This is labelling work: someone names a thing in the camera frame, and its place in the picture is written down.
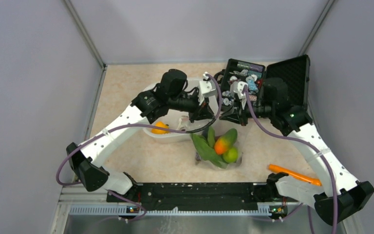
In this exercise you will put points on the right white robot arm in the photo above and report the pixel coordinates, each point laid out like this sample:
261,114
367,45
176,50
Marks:
340,193

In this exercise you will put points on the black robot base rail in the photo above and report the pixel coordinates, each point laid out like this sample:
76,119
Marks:
247,196

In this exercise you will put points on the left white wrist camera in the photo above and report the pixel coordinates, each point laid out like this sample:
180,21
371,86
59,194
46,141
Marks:
207,87

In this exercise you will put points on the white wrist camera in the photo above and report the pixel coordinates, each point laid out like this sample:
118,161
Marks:
207,87
237,89

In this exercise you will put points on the clear zip top bag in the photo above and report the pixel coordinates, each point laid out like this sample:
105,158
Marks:
221,127

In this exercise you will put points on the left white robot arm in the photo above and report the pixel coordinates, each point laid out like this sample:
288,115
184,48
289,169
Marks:
87,159

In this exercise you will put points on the black poker chip case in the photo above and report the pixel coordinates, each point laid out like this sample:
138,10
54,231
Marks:
294,72

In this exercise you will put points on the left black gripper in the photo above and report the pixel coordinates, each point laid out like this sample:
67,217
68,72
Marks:
201,112

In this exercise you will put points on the orange marker pen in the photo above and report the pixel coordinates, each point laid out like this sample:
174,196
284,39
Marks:
278,169

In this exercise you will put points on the green toy leaf vegetable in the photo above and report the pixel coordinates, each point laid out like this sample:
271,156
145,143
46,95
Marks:
204,146

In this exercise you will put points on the orange toy bell pepper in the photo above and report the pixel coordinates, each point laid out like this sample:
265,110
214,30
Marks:
161,128

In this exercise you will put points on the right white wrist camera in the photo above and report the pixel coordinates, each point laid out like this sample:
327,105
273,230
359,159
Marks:
237,89

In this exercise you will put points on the green orange toy mango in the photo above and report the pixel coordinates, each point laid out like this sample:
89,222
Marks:
226,141

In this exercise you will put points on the white plastic tub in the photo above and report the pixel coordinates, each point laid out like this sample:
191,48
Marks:
179,120

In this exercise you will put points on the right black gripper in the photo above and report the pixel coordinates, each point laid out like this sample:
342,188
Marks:
237,114

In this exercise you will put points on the green toy lime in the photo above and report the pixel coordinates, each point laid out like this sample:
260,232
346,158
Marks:
231,155

